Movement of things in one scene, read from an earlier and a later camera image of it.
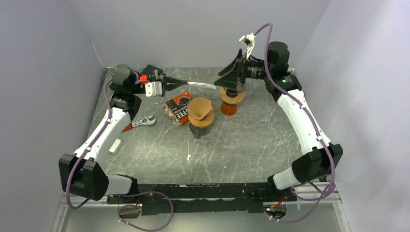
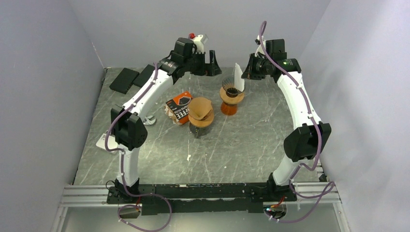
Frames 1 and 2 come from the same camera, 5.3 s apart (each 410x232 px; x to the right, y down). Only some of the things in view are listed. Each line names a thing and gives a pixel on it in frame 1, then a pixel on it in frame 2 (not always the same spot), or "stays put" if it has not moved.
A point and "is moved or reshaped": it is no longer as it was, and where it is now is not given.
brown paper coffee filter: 200,108 stays put
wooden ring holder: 231,100 stays put
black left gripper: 173,83 → 212,68
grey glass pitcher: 197,131 stays put
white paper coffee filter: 212,86 is moved or reshaped
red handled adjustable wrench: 148,120 stays put
